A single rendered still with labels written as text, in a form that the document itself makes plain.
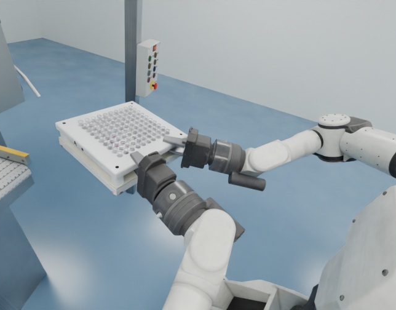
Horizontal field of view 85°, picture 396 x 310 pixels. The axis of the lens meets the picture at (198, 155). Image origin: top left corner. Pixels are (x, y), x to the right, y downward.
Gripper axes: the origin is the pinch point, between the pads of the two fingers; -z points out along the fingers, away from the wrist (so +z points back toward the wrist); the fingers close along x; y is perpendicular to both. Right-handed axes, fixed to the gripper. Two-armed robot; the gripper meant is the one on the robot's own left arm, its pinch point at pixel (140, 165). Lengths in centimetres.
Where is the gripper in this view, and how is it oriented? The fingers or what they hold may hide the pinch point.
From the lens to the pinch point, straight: 52.1
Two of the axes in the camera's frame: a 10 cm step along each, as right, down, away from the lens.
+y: 7.0, -3.3, 6.4
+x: -2.2, 7.5, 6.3
